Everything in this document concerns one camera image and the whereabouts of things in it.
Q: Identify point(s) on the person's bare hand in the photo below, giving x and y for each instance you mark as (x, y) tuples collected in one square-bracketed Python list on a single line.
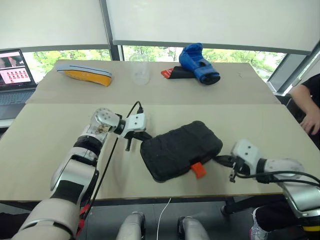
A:
[(311, 125)]

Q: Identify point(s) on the silver left robot leg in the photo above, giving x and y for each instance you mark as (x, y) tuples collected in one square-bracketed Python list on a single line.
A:
[(132, 226)]

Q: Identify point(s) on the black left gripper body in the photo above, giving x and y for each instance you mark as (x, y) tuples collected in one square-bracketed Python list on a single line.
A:
[(136, 135)]

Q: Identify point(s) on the black plastic tool case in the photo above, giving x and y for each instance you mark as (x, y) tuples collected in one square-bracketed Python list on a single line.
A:
[(180, 147)]

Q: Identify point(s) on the black red pouch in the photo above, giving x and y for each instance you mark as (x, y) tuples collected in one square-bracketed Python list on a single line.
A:
[(176, 73)]

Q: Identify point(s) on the blue boxing glove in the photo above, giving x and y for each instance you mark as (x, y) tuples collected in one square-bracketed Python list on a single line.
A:
[(197, 63)]

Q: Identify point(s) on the yellow grey shoe insole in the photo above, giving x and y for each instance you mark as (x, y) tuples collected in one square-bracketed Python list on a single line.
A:
[(85, 73)]

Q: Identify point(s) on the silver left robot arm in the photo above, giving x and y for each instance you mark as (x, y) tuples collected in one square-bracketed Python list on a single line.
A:
[(75, 165)]

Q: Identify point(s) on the clear plastic cup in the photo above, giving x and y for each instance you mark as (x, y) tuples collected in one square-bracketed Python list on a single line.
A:
[(139, 71)]

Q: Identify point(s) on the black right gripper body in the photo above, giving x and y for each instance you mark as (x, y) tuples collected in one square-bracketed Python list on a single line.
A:
[(241, 166)]

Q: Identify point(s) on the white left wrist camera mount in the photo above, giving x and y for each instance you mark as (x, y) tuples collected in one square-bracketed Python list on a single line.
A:
[(135, 122)]

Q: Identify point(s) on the open laptop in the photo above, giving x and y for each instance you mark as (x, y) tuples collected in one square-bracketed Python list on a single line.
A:
[(13, 80)]

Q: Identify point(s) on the white pink sneaker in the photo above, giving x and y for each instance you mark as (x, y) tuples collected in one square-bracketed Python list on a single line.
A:
[(258, 227)]

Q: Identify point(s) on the silver robot leg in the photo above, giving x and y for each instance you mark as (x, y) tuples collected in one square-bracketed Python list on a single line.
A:
[(192, 228), (132, 226)]

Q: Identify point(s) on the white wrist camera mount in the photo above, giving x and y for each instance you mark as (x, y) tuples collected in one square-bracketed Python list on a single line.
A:
[(135, 122), (246, 150)]

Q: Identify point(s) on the silver right robot leg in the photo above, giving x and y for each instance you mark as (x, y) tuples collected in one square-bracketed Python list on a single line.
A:
[(192, 228)]

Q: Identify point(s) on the black table leg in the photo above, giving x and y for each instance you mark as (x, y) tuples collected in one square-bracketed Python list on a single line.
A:
[(250, 203)]

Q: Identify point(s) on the person's bare forearm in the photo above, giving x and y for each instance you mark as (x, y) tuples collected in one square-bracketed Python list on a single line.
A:
[(303, 102)]

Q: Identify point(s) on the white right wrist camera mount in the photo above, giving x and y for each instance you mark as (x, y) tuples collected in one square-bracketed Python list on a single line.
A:
[(246, 150)]

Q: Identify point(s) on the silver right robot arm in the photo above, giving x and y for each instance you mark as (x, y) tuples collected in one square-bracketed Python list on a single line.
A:
[(292, 180)]

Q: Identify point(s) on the yellow zip tie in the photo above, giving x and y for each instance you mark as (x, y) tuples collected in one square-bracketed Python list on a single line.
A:
[(312, 228)]

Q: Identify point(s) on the white roller blind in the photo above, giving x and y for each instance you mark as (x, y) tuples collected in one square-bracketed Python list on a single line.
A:
[(212, 21), (50, 21)]

